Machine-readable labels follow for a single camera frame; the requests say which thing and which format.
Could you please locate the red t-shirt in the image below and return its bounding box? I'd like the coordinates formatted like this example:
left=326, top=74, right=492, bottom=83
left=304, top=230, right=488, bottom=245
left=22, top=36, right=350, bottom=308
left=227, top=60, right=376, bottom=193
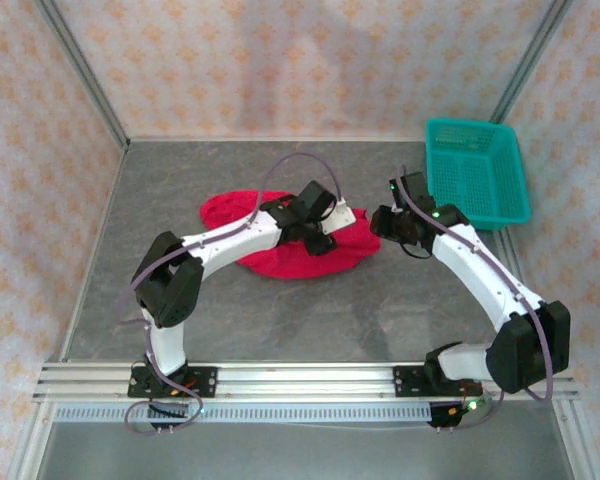
left=198, top=189, right=383, bottom=281

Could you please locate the teal plastic basket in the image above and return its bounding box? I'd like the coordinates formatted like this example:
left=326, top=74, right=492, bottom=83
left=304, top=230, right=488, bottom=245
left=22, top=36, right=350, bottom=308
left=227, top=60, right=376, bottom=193
left=424, top=117, right=532, bottom=232

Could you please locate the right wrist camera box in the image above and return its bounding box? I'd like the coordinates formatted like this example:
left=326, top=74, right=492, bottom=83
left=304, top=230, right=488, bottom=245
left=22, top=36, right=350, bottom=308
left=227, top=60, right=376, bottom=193
left=389, top=172, right=436, bottom=211

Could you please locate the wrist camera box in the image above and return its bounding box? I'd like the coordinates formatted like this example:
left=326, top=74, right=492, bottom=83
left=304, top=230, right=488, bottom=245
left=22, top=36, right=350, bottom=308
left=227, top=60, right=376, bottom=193
left=389, top=172, right=436, bottom=211
left=293, top=180, right=357, bottom=235

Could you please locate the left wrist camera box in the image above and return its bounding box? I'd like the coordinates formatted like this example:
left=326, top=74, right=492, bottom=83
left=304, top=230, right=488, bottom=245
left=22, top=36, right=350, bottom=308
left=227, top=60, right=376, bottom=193
left=293, top=180, right=357, bottom=235

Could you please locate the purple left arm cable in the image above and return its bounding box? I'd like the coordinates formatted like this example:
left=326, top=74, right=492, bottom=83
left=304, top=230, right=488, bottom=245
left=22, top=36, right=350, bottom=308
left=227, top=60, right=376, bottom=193
left=117, top=152, right=342, bottom=437

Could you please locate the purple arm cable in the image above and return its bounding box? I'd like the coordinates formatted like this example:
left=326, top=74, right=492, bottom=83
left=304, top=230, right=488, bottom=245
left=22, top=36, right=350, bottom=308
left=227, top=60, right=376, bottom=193
left=117, top=152, right=342, bottom=437
left=397, top=164, right=554, bottom=431

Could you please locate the aluminium side rail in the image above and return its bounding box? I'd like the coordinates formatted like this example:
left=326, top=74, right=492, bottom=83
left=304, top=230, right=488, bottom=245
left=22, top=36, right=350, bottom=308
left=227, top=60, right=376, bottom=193
left=494, top=227, right=549, bottom=306

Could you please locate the aluminium mounting rail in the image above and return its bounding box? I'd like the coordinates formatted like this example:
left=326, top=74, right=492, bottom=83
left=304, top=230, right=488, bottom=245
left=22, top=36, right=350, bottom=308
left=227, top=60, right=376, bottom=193
left=32, top=363, right=580, bottom=404

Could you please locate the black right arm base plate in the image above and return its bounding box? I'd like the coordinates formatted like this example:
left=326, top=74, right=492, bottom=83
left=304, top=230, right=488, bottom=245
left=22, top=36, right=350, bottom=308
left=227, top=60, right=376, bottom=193
left=393, top=365, right=484, bottom=400

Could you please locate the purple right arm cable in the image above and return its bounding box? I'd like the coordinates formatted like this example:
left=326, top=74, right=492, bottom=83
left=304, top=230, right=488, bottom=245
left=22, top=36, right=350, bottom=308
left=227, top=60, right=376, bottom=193
left=397, top=164, right=554, bottom=431

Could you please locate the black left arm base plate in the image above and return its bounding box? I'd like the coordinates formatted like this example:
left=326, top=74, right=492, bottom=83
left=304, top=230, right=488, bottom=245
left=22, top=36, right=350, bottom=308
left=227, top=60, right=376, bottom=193
left=127, top=365, right=219, bottom=400

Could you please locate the white slotted cable duct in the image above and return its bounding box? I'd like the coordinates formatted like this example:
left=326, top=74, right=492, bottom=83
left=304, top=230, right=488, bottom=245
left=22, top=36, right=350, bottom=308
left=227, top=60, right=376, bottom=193
left=54, top=403, right=434, bottom=424

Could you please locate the aluminium corner post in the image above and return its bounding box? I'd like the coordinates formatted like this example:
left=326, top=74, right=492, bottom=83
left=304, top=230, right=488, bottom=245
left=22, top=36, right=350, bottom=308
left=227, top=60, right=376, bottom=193
left=33, top=0, right=131, bottom=151
left=489, top=0, right=574, bottom=124

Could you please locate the aluminium frame leg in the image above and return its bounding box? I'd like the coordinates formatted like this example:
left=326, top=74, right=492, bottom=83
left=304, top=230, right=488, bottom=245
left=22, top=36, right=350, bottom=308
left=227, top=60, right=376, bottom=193
left=552, top=399, right=600, bottom=480
left=9, top=402, right=56, bottom=480

